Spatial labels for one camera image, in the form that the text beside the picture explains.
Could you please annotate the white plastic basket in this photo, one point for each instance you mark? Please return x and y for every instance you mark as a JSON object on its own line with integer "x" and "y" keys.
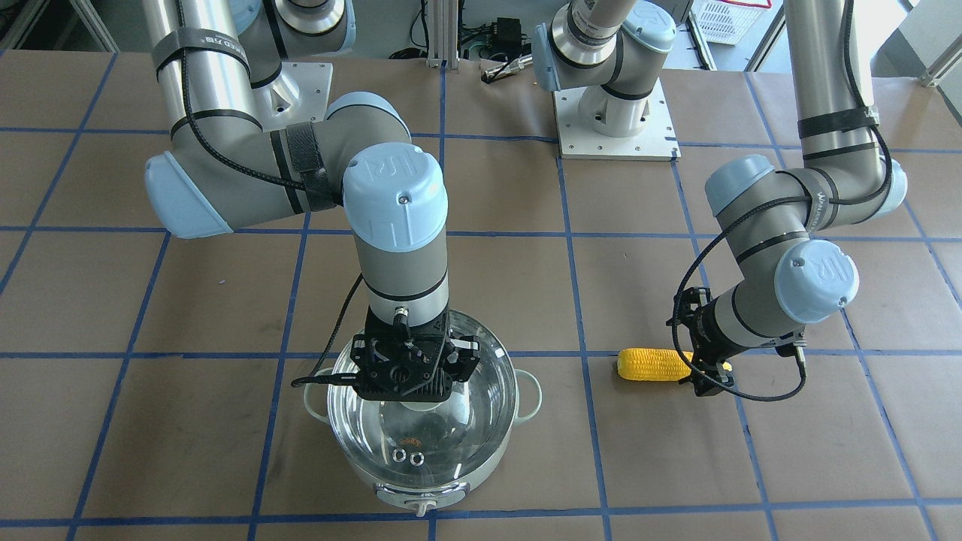
{"x": 727, "y": 22}

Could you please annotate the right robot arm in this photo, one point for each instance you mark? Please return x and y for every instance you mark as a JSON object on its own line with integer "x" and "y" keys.
{"x": 248, "y": 147}

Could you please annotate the aluminium frame post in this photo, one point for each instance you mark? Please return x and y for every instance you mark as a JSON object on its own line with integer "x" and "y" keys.
{"x": 443, "y": 34}

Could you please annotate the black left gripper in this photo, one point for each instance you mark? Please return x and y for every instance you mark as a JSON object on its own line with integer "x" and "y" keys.
{"x": 704, "y": 328}

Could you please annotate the black power adapter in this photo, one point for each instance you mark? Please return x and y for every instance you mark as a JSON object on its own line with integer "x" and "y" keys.
{"x": 506, "y": 33}

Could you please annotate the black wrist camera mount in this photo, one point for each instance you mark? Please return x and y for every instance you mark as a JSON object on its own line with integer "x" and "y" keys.
{"x": 392, "y": 370}

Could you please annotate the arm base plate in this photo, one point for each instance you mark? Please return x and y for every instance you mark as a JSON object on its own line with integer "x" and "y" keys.
{"x": 299, "y": 93}
{"x": 593, "y": 125}

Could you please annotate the yellow corn cob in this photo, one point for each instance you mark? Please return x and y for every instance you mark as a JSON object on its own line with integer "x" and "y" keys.
{"x": 664, "y": 365}

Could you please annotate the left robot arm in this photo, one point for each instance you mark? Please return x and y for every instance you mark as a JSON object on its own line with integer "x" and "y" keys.
{"x": 765, "y": 277}

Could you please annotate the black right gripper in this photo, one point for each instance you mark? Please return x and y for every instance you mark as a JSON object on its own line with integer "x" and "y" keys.
{"x": 467, "y": 355}

